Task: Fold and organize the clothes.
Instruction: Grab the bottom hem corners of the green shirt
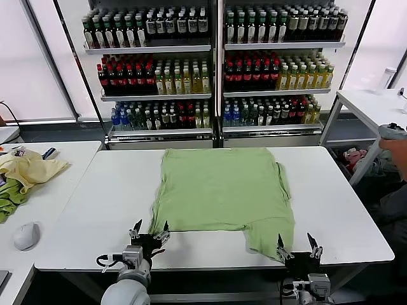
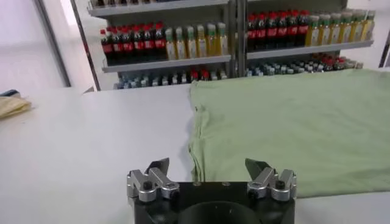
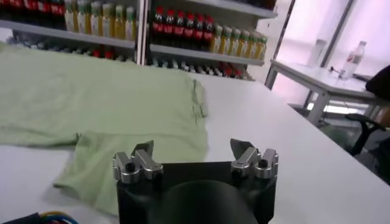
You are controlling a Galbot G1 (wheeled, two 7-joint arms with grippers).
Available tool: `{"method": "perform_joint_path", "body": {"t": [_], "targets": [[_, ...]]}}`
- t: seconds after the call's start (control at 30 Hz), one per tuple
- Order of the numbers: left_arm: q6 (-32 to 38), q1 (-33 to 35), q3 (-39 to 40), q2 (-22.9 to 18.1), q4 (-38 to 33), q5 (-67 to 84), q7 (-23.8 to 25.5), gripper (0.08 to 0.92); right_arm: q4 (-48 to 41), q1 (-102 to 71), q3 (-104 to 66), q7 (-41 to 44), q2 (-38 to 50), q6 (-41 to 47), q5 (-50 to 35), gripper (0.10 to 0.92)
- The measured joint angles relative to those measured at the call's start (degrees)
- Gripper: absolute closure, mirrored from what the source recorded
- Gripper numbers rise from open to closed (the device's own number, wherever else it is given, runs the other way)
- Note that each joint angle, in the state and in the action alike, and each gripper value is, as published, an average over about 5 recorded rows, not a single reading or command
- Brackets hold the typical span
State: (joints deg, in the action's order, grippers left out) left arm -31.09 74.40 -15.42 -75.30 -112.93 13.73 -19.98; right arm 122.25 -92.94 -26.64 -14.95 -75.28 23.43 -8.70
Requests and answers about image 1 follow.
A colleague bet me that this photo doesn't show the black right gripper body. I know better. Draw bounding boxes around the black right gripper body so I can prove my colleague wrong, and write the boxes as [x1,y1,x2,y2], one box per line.
[284,252,322,277]

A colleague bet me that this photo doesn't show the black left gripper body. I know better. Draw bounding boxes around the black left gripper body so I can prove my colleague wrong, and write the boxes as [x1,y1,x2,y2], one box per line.
[131,233,167,260]

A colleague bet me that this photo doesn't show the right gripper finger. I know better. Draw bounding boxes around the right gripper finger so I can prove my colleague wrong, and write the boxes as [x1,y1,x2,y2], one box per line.
[275,233,295,262]
[307,232,324,257]

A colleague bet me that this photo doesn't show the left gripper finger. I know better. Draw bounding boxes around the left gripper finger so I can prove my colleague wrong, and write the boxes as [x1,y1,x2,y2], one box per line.
[128,219,143,240]
[153,220,171,243]

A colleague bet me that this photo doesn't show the light green t-shirt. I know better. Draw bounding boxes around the light green t-shirt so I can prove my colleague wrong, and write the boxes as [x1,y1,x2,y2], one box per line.
[148,147,296,263]

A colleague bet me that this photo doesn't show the grey handheld controller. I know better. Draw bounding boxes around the grey handheld controller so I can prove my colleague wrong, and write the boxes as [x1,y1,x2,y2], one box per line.
[377,122,407,140]

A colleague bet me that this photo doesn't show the person's hand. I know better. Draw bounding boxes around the person's hand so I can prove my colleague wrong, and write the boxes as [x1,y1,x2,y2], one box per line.
[379,138,407,169]

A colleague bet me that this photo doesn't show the person's dark trousers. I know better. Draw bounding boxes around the person's dark trousers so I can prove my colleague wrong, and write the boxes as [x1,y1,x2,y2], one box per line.
[370,181,407,255]

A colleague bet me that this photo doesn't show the pink cloth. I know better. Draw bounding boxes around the pink cloth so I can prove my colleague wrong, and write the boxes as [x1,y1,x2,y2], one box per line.
[342,147,367,172]

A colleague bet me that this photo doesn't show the grey crumpled cloth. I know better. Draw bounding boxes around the grey crumpled cloth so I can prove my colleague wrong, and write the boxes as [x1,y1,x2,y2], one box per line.
[365,149,398,177]

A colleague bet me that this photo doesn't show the white computer mouse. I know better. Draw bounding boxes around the white computer mouse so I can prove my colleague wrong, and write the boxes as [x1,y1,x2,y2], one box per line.
[13,221,41,252]

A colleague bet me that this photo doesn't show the pale yellow garment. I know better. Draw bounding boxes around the pale yellow garment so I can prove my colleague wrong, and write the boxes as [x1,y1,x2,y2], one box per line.
[0,149,70,195]

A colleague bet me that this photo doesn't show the crumpled green garment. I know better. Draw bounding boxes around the crumpled green garment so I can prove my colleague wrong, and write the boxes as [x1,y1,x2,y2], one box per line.
[0,177,28,225]

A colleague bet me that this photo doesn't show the dark laptop corner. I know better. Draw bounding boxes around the dark laptop corner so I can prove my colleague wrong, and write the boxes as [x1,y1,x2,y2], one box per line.
[0,269,12,292]

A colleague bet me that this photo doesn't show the drinks shelf cabinet with bottles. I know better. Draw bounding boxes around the drinks shelf cabinet with bottles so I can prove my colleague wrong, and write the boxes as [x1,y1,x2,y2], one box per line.
[52,0,220,151]
[217,0,378,149]

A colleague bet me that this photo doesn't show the white side table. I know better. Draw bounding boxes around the white side table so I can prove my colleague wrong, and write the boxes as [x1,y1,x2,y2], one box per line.
[319,88,407,187]

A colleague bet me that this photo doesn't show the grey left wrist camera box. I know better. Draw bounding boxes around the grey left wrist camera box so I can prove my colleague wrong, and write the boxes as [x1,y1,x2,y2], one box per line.
[121,244,144,265]

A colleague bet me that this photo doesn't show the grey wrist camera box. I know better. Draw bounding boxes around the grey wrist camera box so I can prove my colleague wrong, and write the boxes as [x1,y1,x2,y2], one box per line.
[121,244,144,265]
[307,273,331,296]

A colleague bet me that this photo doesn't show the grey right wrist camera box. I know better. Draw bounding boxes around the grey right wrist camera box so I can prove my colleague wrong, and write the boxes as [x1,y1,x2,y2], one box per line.
[307,273,331,296]

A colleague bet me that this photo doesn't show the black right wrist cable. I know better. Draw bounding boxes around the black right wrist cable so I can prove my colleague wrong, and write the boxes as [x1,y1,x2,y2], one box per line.
[279,278,301,305]

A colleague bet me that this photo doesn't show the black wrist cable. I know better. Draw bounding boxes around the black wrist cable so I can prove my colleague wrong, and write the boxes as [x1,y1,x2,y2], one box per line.
[279,278,301,305]
[96,253,124,273]

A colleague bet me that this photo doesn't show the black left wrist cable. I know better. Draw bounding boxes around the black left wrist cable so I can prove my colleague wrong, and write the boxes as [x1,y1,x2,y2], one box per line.
[96,253,124,273]

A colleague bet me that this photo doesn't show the black wall cable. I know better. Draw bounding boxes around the black wall cable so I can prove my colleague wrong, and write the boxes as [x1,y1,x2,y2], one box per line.
[0,100,24,144]

